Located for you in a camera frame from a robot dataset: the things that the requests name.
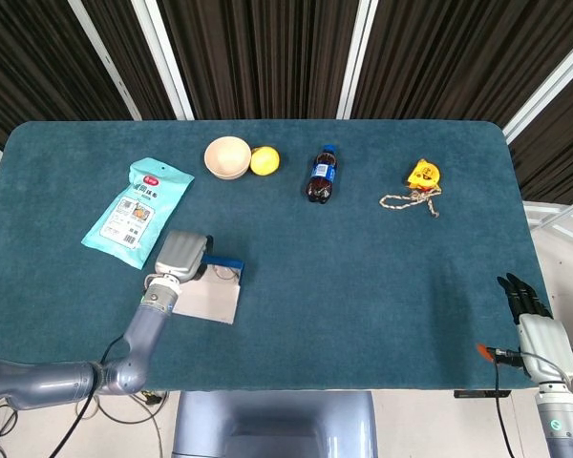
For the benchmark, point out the wide white post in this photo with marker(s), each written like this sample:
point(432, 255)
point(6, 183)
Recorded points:
point(165, 62)

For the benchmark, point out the light teal wipes package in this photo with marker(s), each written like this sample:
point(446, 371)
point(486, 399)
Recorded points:
point(133, 210)

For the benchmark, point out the dark brown curtain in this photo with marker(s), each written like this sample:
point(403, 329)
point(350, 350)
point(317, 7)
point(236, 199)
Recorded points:
point(267, 57)

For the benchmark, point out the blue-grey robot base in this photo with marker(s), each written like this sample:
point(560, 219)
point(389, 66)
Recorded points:
point(274, 424)

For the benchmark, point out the small cola bottle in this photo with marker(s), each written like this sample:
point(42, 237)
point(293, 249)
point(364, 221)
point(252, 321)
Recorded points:
point(321, 179)

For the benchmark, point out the beige bowl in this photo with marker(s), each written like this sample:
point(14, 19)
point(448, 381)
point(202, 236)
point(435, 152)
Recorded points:
point(227, 157)

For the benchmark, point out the blue rectangular box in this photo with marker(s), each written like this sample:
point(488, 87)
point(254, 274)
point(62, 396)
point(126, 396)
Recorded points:
point(210, 303)

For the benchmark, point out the yellow tape measure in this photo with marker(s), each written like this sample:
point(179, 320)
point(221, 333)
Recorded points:
point(425, 175)

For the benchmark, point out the aluminium frame bars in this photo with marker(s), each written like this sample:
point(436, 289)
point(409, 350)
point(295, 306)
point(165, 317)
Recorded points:
point(539, 208)

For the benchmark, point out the black power plug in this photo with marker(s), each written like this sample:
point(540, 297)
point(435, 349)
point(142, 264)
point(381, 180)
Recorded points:
point(153, 397)

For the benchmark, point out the thin white post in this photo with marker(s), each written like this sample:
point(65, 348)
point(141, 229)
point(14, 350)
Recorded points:
point(106, 62)

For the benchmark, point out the yellow lemon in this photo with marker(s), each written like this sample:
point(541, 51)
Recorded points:
point(266, 161)

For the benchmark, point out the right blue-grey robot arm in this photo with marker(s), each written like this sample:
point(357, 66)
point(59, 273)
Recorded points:
point(563, 424)

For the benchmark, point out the teal table cloth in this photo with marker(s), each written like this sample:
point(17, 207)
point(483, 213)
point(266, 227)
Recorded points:
point(339, 286)

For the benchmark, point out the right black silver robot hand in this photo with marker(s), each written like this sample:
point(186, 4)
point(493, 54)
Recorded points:
point(546, 343)

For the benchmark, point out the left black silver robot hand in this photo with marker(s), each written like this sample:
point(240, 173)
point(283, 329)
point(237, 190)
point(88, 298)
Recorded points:
point(181, 255)

